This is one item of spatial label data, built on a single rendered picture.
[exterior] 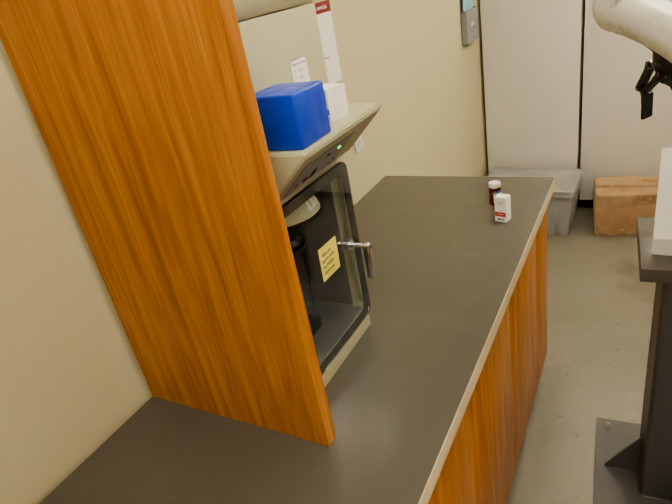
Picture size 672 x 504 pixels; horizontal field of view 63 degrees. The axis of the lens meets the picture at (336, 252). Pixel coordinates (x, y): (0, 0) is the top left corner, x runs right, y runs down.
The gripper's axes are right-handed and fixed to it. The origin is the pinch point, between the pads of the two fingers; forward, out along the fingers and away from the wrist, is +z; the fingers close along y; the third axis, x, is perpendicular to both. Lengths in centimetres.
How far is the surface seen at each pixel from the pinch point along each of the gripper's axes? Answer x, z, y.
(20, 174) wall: -143, -53, 5
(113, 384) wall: -152, -4, 13
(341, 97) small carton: -82, -46, 13
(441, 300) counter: -72, 19, 8
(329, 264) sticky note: -96, -14, 17
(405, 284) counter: -78, 20, -5
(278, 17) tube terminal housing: -87, -62, 7
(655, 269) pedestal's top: -18.6, 26.4, 21.2
